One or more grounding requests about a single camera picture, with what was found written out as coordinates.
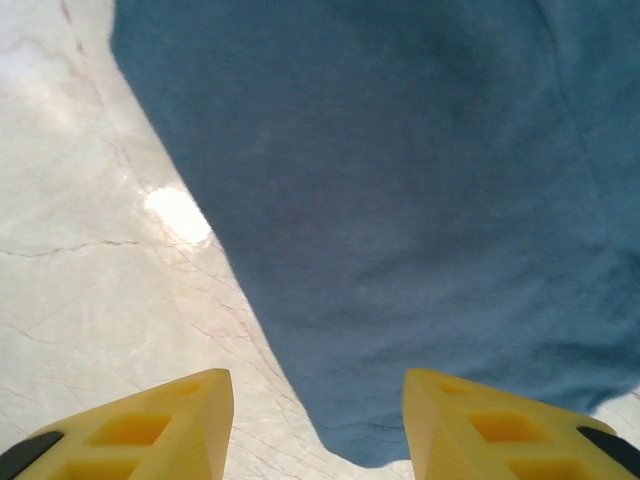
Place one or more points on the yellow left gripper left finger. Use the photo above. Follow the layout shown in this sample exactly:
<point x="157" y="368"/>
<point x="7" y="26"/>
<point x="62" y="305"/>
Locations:
<point x="165" y="440"/>

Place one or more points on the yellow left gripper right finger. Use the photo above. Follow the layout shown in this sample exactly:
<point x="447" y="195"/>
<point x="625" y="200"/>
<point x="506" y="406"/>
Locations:
<point x="465" y="440"/>

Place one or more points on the blue t-shirt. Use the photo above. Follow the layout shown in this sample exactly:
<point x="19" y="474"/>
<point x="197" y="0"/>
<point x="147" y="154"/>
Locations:
<point x="375" y="200"/>

